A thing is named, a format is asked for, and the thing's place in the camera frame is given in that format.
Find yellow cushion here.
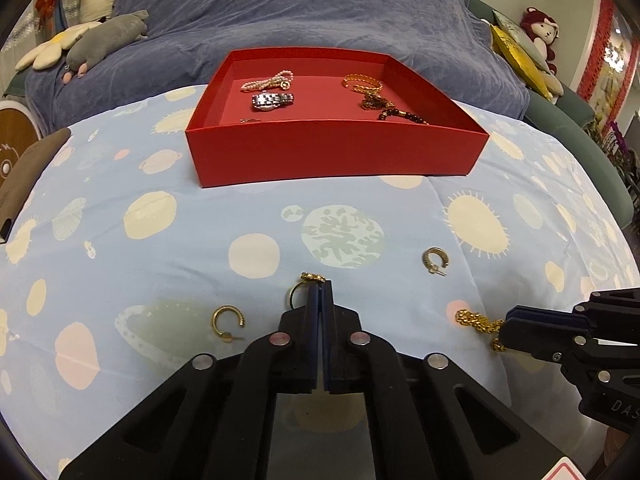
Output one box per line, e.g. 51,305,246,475
490,25,553,103

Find red hanging decoration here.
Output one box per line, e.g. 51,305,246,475
580,0,617,111

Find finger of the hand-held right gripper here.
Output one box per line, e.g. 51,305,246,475
505,287,640,330
500,327,640,386

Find round white device wooden disc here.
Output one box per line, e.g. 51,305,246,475
0,100,43,196

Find green sofa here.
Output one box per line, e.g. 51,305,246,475
470,0,636,226

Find red cardboard box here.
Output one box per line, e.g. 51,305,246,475
185,48,490,189

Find grey plush toy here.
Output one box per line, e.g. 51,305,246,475
61,10,150,83

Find potted plant purple flowers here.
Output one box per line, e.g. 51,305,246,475
585,110,640,191

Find blue sofa cover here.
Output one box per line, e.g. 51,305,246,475
25,0,531,131

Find gold hoop earring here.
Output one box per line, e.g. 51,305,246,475
422,247,449,276
212,305,247,343

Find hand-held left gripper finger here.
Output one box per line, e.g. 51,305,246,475
322,282,566,480
57,285,321,480

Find light blue printed tablecloth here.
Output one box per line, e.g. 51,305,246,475
0,82,640,480

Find pearl bracelet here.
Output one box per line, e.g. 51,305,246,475
241,70,295,93

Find dark bead bracelet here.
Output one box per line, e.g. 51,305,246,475
377,107,431,125

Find gold chain bracelet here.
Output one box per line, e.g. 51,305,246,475
455,308,507,353

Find gold chain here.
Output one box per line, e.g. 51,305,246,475
342,74,383,93

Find grey-green cushion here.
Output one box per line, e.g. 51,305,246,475
492,9,551,71

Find dark red monkey plush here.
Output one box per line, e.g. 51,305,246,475
520,6,561,76

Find gold finger ring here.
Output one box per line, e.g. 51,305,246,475
287,271,328,311

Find cream flower-shaped cushion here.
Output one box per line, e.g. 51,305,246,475
15,21,103,72

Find silver watch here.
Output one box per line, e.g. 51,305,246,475
251,92,295,111

